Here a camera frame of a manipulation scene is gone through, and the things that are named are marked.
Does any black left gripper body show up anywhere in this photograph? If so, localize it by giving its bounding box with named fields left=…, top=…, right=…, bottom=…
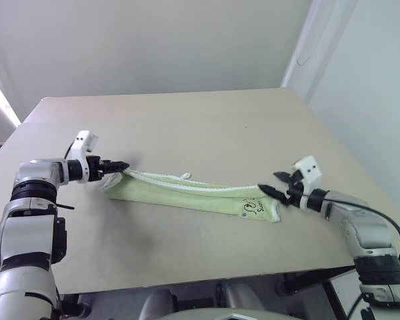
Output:
left=87, top=155, right=105, bottom=183

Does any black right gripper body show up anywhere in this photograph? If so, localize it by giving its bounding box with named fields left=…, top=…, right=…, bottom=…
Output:
left=284, top=169, right=304, bottom=208

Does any light green towel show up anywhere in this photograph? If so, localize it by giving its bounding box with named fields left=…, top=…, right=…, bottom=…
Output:
left=99, top=168, right=283, bottom=224

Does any grey rounded shape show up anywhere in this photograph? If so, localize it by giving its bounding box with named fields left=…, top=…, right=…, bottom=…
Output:
left=216, top=279, right=266, bottom=310
left=138, top=289, right=179, bottom=320

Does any black table leg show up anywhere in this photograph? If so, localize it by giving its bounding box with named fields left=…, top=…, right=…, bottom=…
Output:
left=321, top=281, right=351, bottom=320

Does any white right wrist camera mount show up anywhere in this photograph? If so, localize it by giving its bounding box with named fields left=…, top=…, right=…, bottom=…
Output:
left=292, top=155, right=323, bottom=209

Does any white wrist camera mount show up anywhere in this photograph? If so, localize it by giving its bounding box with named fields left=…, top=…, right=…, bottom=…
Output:
left=68, top=130, right=99, bottom=184
left=292, top=155, right=323, bottom=209

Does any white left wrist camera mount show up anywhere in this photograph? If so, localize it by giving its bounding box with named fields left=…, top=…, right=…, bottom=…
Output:
left=68, top=130, right=99, bottom=184

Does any black table frame bar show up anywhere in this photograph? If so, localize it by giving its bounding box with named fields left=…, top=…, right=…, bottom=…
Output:
left=275, top=265, right=358, bottom=297

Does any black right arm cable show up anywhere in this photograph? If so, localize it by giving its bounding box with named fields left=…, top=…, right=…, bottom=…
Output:
left=301, top=191, right=400, bottom=263

